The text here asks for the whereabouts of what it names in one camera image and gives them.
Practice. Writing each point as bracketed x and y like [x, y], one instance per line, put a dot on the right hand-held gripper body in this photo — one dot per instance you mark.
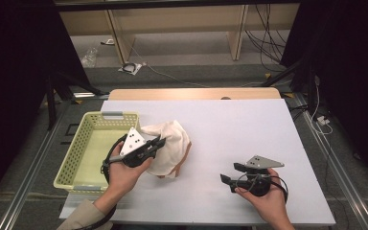
[265, 163]

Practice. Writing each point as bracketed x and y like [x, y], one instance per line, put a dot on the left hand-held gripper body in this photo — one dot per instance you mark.
[132, 143]

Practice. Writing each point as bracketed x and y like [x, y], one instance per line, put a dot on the cream undershirt with tan trim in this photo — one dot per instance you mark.
[172, 150]

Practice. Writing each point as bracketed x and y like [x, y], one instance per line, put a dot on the pale green perforated plastic basket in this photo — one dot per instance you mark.
[89, 153]

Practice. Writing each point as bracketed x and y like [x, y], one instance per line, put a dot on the person's left hand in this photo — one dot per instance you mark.
[121, 182]

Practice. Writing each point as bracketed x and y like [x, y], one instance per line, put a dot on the person's right hand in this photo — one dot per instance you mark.
[271, 207]

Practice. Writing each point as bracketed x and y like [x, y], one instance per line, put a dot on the white power adapter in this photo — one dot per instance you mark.
[322, 120]

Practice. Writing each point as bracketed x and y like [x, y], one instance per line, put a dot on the black stand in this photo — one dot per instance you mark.
[282, 73]
[51, 108]

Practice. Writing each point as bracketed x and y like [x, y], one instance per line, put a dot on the clear plastic bag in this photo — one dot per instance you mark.
[89, 57]

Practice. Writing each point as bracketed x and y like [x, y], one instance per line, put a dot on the small white floor object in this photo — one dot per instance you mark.
[109, 41]

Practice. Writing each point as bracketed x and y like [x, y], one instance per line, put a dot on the light wooden desk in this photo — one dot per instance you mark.
[179, 20]

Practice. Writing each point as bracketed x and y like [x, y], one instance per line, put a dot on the black curtain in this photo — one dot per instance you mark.
[357, 80]
[12, 80]

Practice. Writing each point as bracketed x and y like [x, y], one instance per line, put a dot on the black crossbar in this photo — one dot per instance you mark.
[172, 4]

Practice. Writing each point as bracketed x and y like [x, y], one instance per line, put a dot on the metal floor rail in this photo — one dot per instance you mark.
[28, 187]
[341, 180]

